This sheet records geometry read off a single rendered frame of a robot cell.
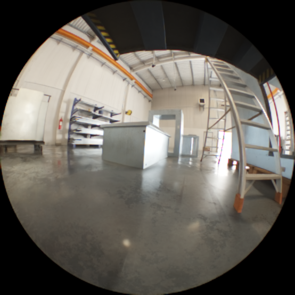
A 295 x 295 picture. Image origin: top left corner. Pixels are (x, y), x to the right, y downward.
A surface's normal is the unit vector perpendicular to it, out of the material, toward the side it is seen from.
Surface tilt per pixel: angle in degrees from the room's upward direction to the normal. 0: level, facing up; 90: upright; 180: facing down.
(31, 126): 78
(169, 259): 0
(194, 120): 90
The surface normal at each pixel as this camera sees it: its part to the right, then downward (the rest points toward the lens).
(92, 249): 0.07, -1.00
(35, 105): 0.91, -0.12
